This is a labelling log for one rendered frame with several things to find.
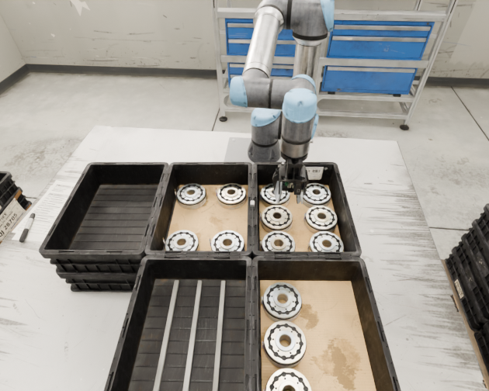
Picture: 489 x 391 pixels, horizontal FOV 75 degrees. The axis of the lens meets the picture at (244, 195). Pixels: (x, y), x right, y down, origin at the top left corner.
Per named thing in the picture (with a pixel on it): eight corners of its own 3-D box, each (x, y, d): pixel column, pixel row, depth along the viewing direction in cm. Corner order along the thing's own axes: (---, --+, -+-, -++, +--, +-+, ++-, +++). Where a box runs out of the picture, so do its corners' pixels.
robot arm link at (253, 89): (256, -21, 102) (226, 83, 78) (291, -20, 101) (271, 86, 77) (257, 15, 112) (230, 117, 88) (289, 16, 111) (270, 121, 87)
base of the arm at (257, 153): (252, 140, 152) (252, 122, 144) (284, 146, 148) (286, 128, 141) (243, 161, 142) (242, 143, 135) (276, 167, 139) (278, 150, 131)
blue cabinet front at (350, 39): (320, 90, 276) (331, 19, 237) (407, 94, 270) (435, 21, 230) (320, 92, 274) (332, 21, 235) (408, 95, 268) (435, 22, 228)
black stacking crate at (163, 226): (175, 185, 125) (170, 163, 116) (252, 186, 124) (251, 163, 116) (153, 276, 97) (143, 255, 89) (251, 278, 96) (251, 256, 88)
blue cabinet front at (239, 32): (228, 87, 284) (224, 18, 244) (311, 90, 277) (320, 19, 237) (228, 88, 282) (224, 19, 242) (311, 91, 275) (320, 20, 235)
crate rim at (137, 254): (90, 167, 119) (88, 161, 117) (171, 167, 118) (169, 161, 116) (39, 258, 91) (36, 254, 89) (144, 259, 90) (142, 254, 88)
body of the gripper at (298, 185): (277, 195, 88) (279, 162, 79) (277, 174, 94) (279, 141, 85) (305, 197, 87) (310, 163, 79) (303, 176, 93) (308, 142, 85)
